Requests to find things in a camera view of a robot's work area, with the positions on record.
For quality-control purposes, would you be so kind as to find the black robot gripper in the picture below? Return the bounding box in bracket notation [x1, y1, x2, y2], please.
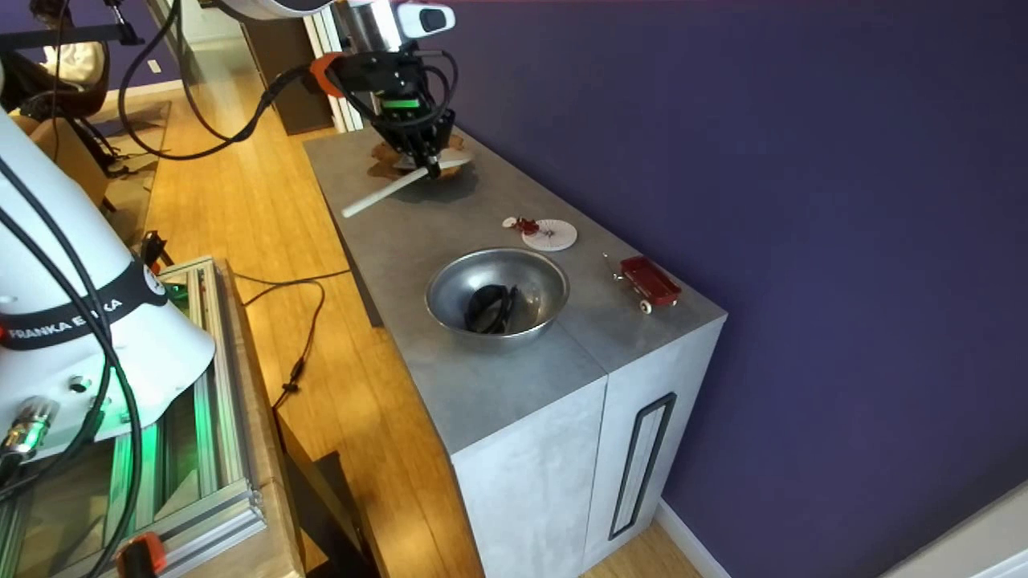
[338, 47, 464, 180]

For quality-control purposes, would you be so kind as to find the small white plate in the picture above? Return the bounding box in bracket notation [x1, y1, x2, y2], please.
[517, 214, 580, 255]

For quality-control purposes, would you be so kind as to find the metal bowl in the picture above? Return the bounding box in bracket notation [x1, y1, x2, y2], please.
[425, 246, 573, 344]

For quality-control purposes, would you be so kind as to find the red flat object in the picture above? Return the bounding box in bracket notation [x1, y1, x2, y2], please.
[614, 254, 684, 318]

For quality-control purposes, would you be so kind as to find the grey concrete-look cabinet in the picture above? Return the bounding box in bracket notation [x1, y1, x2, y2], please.
[301, 125, 733, 578]

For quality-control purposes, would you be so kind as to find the black tripod stand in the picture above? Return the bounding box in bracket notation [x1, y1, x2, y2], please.
[0, 0, 148, 180]

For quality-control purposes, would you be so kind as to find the orange clamp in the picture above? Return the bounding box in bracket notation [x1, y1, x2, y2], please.
[111, 529, 172, 578]

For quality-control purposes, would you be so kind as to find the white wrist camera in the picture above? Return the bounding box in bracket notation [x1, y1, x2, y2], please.
[393, 0, 458, 41]

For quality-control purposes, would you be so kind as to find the black cable to gripper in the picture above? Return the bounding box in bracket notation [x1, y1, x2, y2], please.
[111, 0, 328, 162]

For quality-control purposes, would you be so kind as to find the black cable on floor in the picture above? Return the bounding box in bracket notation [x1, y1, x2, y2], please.
[228, 266, 358, 417]

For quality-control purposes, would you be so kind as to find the metal frame robot stand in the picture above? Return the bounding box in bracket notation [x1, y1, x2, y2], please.
[0, 254, 272, 578]

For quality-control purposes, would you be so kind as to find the black cabinet door handle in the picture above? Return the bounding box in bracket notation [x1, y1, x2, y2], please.
[607, 388, 680, 541]

